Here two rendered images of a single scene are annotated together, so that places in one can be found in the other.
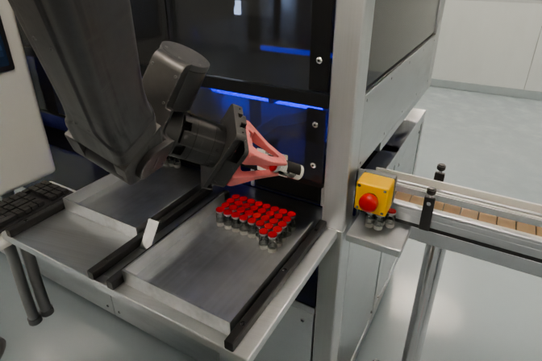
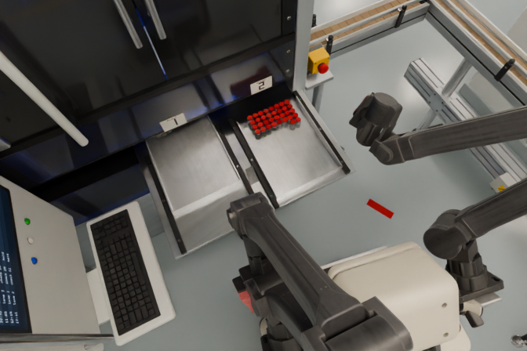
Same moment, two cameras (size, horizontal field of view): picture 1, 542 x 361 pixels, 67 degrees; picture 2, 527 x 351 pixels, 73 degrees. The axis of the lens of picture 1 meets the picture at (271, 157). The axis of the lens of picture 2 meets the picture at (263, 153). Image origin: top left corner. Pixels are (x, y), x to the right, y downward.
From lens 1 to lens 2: 0.95 m
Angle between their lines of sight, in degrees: 49
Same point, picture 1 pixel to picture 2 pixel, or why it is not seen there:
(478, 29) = not seen: outside the picture
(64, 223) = (192, 218)
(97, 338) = not seen: hidden behind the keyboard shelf
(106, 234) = (224, 197)
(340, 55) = (303, 9)
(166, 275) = (284, 179)
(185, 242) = (262, 161)
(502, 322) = not seen: hidden behind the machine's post
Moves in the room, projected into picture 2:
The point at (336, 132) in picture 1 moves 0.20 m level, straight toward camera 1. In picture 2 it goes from (301, 47) to (347, 78)
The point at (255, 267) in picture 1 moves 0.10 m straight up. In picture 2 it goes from (304, 139) to (306, 125)
